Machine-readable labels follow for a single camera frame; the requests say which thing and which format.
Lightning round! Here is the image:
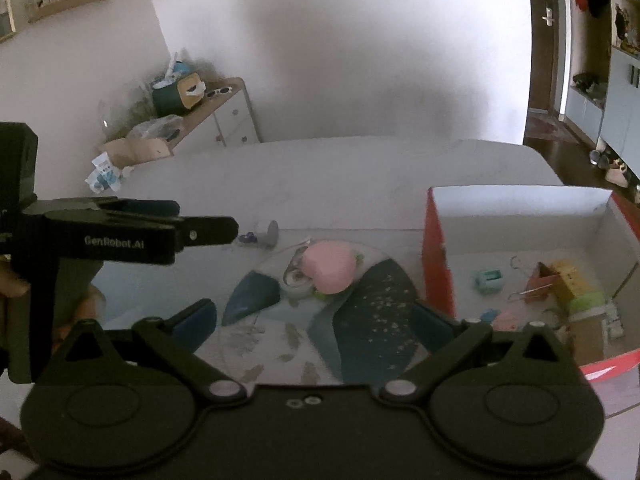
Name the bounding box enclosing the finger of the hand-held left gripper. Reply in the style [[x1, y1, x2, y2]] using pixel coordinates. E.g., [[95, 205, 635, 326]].
[[175, 216, 240, 251], [92, 199, 181, 217]]

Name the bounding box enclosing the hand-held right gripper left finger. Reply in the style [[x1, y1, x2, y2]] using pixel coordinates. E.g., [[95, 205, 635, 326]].
[[47, 297, 248, 403]]

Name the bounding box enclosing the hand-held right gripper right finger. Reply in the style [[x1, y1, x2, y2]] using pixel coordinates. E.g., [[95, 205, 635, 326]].
[[377, 300, 581, 403]]

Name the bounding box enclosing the pink binder clip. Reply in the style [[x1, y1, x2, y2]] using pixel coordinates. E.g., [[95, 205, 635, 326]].
[[510, 257, 558, 303]]

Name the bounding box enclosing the pink peach toy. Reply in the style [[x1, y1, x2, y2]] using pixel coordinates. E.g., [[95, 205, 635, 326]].
[[300, 242, 358, 295]]

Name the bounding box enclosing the red cardboard box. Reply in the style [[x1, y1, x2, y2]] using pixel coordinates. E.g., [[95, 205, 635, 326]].
[[422, 186, 640, 386]]

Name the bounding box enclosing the yellow small box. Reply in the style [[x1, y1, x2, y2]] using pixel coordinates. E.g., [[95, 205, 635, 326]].
[[547, 260, 586, 306]]

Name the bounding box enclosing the person's left hand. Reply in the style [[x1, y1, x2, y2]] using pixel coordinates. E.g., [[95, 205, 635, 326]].
[[59, 261, 107, 343]]

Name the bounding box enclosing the blue white packet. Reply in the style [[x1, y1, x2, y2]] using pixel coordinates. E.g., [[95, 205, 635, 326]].
[[86, 154, 123, 193]]

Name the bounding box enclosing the brown paper bag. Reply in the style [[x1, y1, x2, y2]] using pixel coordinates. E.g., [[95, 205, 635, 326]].
[[97, 137, 173, 168]]

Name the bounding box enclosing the small grey spinning top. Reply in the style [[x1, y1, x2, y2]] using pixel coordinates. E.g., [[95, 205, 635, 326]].
[[240, 220, 281, 251]]

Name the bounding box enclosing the patterned round plate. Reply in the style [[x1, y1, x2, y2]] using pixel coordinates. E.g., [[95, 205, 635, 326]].
[[212, 242, 431, 386]]

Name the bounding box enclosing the clear plastic bag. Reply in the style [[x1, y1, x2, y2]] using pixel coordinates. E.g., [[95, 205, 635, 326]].
[[127, 115, 183, 141]]

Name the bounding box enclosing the white tape roll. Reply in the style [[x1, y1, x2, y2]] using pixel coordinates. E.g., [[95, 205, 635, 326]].
[[282, 260, 321, 301]]

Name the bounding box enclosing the white wooden nightstand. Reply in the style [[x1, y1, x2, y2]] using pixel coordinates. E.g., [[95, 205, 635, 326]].
[[172, 77, 261, 153]]

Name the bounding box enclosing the green tissue box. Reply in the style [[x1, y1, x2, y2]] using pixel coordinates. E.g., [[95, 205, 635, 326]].
[[151, 62, 207, 116]]

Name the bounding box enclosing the light green small item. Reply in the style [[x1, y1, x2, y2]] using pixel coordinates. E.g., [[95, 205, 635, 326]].
[[570, 292, 606, 316]]

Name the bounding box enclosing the small white toy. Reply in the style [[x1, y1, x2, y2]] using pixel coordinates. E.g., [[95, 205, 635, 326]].
[[602, 305, 623, 341]]

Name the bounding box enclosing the patterned floor rug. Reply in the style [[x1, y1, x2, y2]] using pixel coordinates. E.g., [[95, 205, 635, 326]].
[[525, 112, 581, 143]]

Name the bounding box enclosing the pair of shoes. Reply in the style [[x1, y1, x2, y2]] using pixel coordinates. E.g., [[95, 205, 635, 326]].
[[590, 147, 631, 186]]

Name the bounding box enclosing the dark wooden door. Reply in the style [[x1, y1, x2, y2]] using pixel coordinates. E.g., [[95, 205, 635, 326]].
[[527, 0, 558, 111]]

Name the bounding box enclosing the grey blue cabinet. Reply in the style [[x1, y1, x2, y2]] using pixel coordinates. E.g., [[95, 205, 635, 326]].
[[565, 0, 640, 161]]

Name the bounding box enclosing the wooden wall shelf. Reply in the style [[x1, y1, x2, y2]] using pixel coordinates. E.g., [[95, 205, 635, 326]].
[[27, 0, 130, 23]]

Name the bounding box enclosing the framed wall picture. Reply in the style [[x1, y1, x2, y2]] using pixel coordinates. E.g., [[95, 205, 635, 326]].
[[0, 0, 16, 43]]

